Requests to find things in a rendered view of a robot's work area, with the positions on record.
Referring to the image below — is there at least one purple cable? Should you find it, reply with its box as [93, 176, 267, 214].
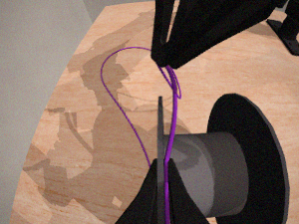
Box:
[101, 64, 181, 224]

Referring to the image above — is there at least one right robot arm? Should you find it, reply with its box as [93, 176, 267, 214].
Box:
[266, 0, 299, 57]

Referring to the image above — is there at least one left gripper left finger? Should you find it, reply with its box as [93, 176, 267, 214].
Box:
[115, 158, 157, 224]

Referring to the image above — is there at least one black and grey cable reel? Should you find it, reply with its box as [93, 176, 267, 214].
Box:
[157, 93, 290, 224]

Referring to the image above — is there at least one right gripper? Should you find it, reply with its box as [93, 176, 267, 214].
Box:
[150, 0, 288, 70]

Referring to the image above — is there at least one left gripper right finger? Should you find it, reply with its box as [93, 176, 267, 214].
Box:
[167, 158, 210, 224]

